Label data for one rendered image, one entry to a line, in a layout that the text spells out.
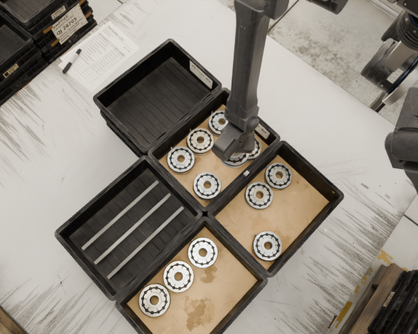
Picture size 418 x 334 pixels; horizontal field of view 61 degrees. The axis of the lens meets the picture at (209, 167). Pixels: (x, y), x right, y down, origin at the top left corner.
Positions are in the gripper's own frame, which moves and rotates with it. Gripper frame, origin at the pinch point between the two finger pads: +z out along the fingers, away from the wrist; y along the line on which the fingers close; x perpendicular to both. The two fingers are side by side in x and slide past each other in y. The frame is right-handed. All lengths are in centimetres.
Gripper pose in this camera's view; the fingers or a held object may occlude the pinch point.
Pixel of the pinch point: (234, 149)
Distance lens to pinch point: 114.6
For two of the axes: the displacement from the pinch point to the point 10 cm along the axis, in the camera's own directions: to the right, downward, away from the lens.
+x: 0.2, -9.6, 2.8
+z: -0.3, 2.8, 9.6
